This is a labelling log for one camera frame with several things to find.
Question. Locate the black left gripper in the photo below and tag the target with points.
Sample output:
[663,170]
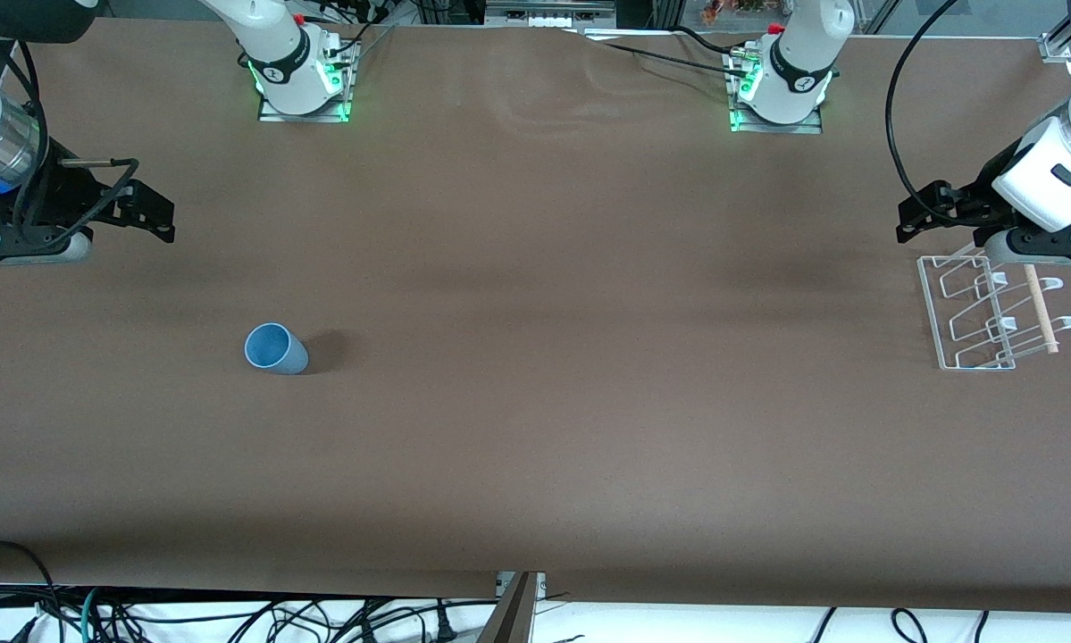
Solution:
[984,189]

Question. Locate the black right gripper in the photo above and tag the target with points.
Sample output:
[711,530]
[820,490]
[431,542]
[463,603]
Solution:
[63,194]

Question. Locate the blue plastic cup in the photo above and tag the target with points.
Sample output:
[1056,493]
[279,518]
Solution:
[289,353]

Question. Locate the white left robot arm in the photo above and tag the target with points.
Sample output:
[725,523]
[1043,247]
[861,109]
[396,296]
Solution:
[803,54]

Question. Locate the orange background object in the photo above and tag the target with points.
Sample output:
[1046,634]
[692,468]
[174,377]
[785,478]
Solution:
[732,9]

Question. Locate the brown table cover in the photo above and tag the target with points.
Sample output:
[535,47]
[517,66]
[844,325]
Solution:
[535,357]

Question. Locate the white power strip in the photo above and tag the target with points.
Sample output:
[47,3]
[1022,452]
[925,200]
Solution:
[548,20]

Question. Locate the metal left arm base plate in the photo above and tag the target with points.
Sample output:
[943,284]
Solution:
[812,128]

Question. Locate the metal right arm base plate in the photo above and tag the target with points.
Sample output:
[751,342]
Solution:
[271,116]

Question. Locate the small metal corner bracket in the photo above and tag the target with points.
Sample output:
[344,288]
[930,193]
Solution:
[1058,46]

